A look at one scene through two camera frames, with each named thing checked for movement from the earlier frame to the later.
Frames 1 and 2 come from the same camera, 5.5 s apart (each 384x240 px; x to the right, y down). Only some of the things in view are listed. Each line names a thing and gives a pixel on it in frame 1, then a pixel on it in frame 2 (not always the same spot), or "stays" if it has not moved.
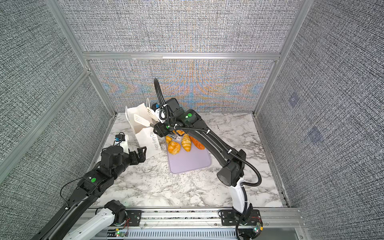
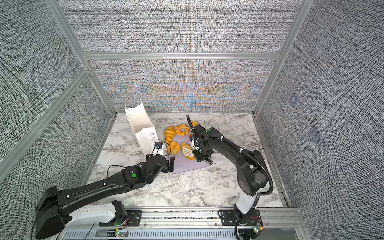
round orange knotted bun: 174,147 stays
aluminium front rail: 178,224 stays
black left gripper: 136,160 to 167,167
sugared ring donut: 180,132 stays
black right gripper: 161,130 to 199,158
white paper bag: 146,135 stays
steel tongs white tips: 146,122 to 188,152
